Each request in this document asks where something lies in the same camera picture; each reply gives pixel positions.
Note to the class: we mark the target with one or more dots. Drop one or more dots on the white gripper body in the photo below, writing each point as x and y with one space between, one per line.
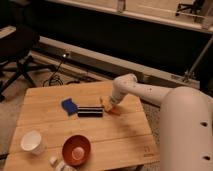
116 96

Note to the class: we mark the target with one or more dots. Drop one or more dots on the orange pepper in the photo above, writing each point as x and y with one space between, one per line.
109 107

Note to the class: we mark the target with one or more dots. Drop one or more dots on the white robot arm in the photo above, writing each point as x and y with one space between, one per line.
186 122

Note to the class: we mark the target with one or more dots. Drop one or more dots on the black rectangular box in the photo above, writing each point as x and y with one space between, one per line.
90 112

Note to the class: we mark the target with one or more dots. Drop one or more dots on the blue sponge block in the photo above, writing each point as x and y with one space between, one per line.
69 106

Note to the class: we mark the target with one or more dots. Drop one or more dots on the red bowl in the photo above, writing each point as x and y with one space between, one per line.
76 150

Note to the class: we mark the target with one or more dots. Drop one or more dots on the white bottle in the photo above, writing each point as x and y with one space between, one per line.
60 165

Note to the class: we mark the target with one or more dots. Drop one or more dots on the white paper cup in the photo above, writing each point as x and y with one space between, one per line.
32 142

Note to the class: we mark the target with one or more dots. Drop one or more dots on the black office chair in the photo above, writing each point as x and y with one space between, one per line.
15 57

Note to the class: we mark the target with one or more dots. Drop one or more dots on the distant chair base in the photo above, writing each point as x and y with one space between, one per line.
194 7

